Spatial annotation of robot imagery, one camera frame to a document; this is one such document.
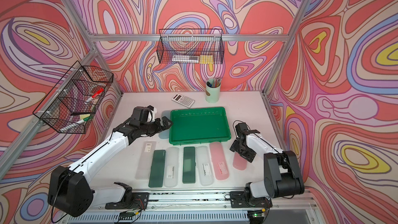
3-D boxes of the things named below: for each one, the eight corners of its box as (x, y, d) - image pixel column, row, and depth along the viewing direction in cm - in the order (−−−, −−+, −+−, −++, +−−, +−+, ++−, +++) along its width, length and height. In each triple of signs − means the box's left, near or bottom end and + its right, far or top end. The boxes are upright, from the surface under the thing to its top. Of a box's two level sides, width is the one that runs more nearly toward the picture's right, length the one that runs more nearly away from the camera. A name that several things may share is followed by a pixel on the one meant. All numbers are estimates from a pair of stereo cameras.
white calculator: (171, 99, 118) (171, 98, 117) (176, 94, 122) (176, 92, 121) (189, 108, 113) (189, 106, 111) (194, 101, 117) (194, 100, 115)
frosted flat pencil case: (135, 179, 82) (133, 178, 80) (144, 143, 95) (142, 141, 93) (149, 179, 82) (148, 178, 80) (156, 143, 95) (155, 141, 93)
